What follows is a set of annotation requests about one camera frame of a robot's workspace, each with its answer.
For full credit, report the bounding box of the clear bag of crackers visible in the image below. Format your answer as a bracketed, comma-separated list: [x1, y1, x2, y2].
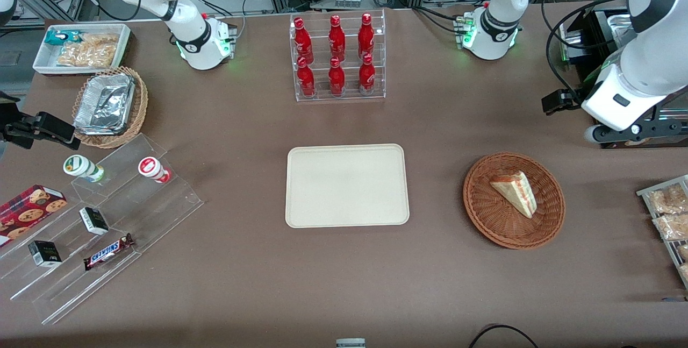
[56, 33, 119, 68]

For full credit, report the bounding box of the beige rectangular serving tray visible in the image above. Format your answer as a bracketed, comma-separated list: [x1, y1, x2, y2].
[285, 143, 411, 229]

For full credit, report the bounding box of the clear acrylic stepped shelf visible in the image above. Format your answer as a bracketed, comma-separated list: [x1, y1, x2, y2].
[0, 132, 205, 326]

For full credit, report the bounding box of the teal snack packet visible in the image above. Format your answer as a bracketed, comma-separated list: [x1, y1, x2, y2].
[45, 29, 85, 47]

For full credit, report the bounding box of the black cable loop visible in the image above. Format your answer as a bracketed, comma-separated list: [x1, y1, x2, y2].
[467, 324, 540, 348]

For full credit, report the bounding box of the wicker basket with foil trays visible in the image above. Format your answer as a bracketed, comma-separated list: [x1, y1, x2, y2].
[71, 66, 149, 149]

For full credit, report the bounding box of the clear packet of pastries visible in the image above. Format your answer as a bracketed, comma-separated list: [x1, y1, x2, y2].
[652, 213, 688, 242]
[647, 183, 688, 215]

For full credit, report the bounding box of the snickers chocolate bar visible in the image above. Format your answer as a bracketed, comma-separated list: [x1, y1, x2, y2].
[83, 233, 135, 272]

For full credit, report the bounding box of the green lidded yogurt cup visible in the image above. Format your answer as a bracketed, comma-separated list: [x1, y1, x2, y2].
[63, 154, 106, 183]

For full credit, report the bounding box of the black stand with steel tray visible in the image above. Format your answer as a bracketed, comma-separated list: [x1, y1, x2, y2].
[558, 6, 688, 150]

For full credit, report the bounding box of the triangular sandwich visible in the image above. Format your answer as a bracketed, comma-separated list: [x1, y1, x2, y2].
[489, 171, 538, 219]

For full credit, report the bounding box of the white rectangular snack bin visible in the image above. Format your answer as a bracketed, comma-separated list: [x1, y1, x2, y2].
[32, 23, 133, 77]

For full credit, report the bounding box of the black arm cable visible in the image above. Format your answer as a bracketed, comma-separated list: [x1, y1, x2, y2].
[541, 0, 646, 102]

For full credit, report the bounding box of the clear acrylic bottle rack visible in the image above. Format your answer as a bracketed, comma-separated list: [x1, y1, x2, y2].
[290, 9, 387, 103]

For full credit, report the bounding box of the round brown wicker basket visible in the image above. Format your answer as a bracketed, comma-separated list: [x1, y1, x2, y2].
[463, 152, 567, 251]

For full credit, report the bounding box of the red lidded yogurt cup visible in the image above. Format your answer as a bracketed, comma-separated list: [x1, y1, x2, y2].
[138, 157, 172, 184]

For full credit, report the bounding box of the stack of aluminium foil trays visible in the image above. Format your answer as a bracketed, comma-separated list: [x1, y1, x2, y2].
[74, 73, 136, 136]

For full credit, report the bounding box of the red cola bottle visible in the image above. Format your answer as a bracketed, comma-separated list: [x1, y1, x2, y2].
[327, 56, 346, 96]
[296, 56, 317, 98]
[328, 15, 347, 61]
[358, 53, 377, 95]
[293, 17, 314, 63]
[357, 12, 376, 60]

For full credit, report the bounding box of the red chocolate chip cookie box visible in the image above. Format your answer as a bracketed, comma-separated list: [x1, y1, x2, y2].
[0, 184, 68, 247]

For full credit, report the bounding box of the small black carton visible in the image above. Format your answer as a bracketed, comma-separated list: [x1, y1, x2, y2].
[28, 240, 63, 268]
[78, 207, 110, 236]

